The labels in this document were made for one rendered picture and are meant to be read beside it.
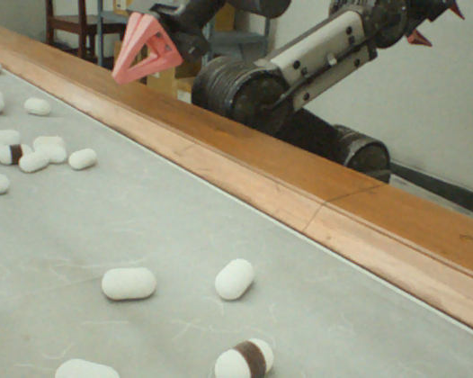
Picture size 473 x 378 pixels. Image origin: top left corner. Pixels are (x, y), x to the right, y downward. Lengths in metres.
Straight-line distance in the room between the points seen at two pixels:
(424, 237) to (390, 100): 2.28
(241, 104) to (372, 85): 1.93
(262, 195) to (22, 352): 0.27
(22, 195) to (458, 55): 2.19
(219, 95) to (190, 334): 0.57
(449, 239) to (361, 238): 0.07
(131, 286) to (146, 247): 0.08
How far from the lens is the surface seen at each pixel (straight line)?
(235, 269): 0.38
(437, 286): 0.43
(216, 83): 0.90
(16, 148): 0.61
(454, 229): 0.49
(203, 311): 0.38
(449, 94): 2.57
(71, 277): 0.41
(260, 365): 0.32
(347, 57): 0.99
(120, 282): 0.37
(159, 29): 0.66
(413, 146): 2.68
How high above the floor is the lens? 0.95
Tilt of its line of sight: 22 degrees down
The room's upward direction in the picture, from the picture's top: 5 degrees clockwise
